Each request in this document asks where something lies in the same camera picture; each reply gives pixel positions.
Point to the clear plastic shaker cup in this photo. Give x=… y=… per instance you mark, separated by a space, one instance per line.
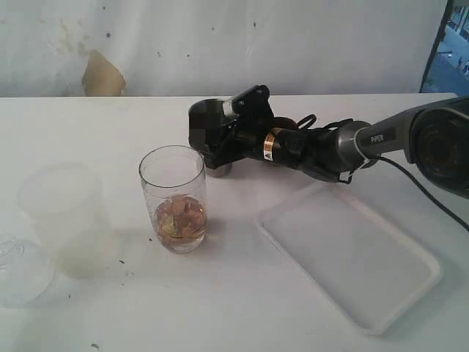
x=173 y=181

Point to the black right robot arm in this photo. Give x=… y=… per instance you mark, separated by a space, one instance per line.
x=434 y=137

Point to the translucent white plastic container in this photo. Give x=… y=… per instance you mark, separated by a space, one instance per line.
x=64 y=202

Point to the clear plastic shaker lid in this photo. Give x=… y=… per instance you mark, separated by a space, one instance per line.
x=26 y=271

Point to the stainless steel tumbler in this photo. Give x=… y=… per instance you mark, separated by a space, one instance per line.
x=209 y=134

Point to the small brown wooden cup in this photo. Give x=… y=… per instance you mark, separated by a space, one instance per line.
x=285 y=123

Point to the white rectangular plastic tray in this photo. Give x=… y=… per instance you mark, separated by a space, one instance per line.
x=369 y=268

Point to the dark metal frame post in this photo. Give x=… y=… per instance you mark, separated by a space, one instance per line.
x=439 y=36

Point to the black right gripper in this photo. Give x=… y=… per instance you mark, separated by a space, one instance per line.
x=252 y=124

